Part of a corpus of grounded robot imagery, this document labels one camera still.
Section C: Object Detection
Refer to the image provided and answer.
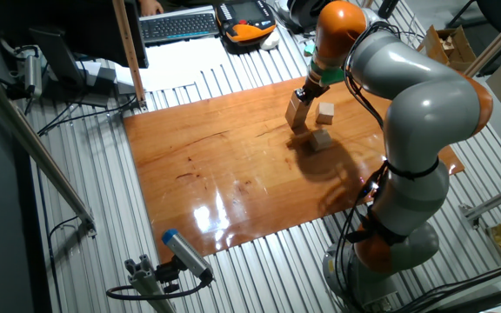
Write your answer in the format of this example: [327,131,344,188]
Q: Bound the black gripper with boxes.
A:
[295,81,331,105]

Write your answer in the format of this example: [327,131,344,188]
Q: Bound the light wooden cube block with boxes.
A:
[284,113,307,130]
[286,103,309,122]
[291,90,311,110]
[311,127,334,153]
[315,102,336,126]

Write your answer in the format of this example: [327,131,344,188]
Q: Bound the person hand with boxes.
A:
[139,0,164,17]

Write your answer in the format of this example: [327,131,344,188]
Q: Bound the white rounded object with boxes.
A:
[259,30,282,51]

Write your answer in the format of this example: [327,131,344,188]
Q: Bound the black round device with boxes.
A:
[276,0,334,35]

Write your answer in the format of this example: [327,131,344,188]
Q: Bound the orange and black teach pendant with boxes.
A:
[214,0,277,48]

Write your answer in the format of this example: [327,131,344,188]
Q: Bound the varnished wooden board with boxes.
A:
[123,76,466,264]

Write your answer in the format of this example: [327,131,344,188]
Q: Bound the white paper sheets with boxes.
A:
[114,37,219,95]

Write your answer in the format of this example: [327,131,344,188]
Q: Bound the black keyboard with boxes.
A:
[139,11,221,47]

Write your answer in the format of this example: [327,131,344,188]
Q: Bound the cardboard box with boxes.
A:
[414,24,478,78]

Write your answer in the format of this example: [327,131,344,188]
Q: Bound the black monitor with stand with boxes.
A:
[0,0,150,109]

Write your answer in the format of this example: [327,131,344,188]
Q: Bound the green camera mount flange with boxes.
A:
[309,58,346,87]

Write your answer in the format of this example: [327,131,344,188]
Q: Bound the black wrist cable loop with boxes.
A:
[343,21,386,130]

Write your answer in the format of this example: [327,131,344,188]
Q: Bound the black cable bundle along arm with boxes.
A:
[331,160,390,305]

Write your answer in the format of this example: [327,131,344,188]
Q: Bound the silver camera with blue cap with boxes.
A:
[161,228,215,284]

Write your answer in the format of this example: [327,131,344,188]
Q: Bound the grey aluminium frame strut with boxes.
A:
[463,2,501,79]
[0,60,98,238]
[458,176,501,230]

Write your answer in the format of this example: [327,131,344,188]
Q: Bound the black desk cables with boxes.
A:
[36,93,139,137]

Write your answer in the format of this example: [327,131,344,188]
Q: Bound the black floor cable bundle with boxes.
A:
[387,259,501,313]

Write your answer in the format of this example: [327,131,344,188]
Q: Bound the aluminium profile camera post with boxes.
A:
[124,254,177,313]

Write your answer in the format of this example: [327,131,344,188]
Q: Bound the black camera cable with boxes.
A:
[105,269,213,302]

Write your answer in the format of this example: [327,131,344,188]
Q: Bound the silver camera on clamp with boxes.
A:
[14,44,45,100]

